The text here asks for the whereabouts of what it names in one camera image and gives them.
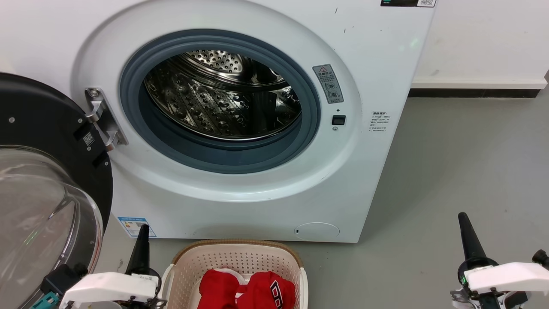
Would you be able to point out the silver metal door hinge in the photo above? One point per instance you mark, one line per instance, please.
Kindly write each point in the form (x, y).
(106, 124)

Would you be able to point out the red garment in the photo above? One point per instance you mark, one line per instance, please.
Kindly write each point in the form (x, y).
(218, 289)

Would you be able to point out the grey rubber door gasket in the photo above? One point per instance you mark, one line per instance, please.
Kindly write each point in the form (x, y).
(218, 159)

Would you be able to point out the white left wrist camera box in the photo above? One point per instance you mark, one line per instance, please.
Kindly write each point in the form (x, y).
(107, 287)

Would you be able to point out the black washer door with glass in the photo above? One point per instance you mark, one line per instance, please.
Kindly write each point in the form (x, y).
(43, 120)

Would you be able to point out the small QR code sticker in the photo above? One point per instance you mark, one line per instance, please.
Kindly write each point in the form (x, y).
(88, 139)

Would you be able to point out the cream perforated laundry basket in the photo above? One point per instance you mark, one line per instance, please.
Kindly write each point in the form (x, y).
(240, 257)

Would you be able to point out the black door latch socket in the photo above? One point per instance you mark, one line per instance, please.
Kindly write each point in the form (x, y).
(338, 120)

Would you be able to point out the white front-load washing machine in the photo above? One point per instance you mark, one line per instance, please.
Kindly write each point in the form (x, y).
(369, 171)

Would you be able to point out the grey warning sticker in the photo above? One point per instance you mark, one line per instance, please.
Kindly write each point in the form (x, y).
(328, 84)

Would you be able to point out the round white filter cover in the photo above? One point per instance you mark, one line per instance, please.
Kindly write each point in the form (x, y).
(317, 231)

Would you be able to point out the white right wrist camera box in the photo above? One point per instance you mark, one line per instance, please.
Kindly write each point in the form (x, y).
(510, 274)

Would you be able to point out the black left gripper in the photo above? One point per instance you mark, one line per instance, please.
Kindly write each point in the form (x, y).
(159, 285)

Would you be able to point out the stainless steel washing machine drum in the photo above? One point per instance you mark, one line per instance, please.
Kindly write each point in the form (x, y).
(206, 103)

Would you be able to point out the blue energy label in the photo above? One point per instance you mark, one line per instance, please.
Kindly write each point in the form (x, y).
(133, 225)

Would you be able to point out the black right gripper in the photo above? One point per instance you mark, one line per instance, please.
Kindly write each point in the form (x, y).
(489, 300)

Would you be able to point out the teal plastic connector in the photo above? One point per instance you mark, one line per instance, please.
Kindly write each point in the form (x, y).
(45, 301)

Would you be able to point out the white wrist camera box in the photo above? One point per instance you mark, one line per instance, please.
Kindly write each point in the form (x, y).
(510, 274)
(107, 287)

